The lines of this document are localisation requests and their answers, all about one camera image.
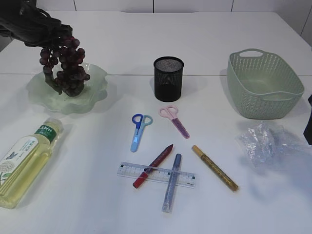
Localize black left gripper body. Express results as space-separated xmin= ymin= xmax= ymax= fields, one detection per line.
xmin=0 ymin=0 xmax=73 ymax=48

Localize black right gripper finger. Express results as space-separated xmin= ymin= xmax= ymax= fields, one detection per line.
xmin=303 ymin=94 xmax=312 ymax=146

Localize clear plastic sheet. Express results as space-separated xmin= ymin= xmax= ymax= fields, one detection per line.
xmin=236 ymin=121 xmax=312 ymax=169

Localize purple artificial grape bunch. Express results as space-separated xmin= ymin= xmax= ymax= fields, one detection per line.
xmin=39 ymin=36 xmax=90 ymax=97

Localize yellow tea bottle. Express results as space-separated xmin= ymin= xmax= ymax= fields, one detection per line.
xmin=0 ymin=117 xmax=63 ymax=209

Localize green plastic woven basket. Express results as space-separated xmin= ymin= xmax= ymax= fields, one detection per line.
xmin=227 ymin=49 xmax=304 ymax=119

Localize green wavy glass plate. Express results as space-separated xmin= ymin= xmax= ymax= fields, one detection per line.
xmin=26 ymin=63 xmax=107 ymax=114

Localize gold glitter pen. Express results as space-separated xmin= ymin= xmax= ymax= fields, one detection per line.
xmin=192 ymin=145 xmax=239 ymax=192

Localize clear plastic ruler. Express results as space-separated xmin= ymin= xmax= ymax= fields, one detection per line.
xmin=117 ymin=162 xmax=196 ymax=188

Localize black mesh pen holder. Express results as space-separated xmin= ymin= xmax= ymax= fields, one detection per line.
xmin=154 ymin=56 xmax=184 ymax=102

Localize blue glitter pen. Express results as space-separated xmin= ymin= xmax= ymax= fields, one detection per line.
xmin=162 ymin=154 xmax=182 ymax=213

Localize red crayon pen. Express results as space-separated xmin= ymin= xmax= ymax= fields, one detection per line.
xmin=133 ymin=144 xmax=174 ymax=189

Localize pink purple scissors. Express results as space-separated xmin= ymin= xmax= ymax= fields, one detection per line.
xmin=158 ymin=105 xmax=190 ymax=139

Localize blue scissors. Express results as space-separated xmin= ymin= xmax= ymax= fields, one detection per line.
xmin=130 ymin=114 xmax=153 ymax=153

